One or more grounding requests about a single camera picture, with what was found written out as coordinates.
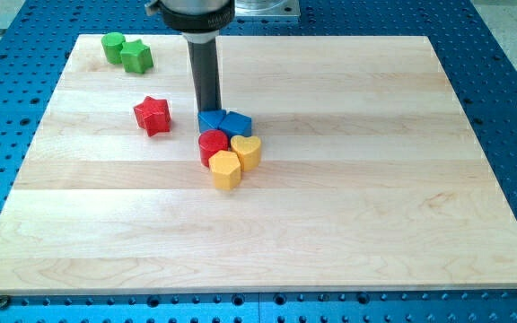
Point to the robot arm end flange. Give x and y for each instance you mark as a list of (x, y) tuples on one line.
[(193, 16)]

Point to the blue triangle block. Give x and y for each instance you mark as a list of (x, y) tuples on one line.
[(209, 120)]

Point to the red star block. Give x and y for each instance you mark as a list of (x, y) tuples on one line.
[(153, 115)]

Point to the green star block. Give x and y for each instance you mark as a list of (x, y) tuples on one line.
[(136, 57)]

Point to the yellow heart block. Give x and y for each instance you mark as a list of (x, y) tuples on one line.
[(248, 150)]

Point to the yellow pentagon block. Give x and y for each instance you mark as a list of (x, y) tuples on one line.
[(226, 170)]

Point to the blue cube block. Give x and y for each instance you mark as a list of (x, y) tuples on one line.
[(236, 124)]

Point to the red cylinder block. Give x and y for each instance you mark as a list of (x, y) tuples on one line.
[(211, 142)]

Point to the light wooden board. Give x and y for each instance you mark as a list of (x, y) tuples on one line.
[(371, 178)]

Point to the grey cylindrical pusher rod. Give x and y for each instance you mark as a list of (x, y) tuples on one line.
[(204, 67)]

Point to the green cylinder block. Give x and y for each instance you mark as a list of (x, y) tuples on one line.
[(112, 44)]

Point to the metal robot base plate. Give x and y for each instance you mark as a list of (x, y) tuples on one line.
[(268, 8)]

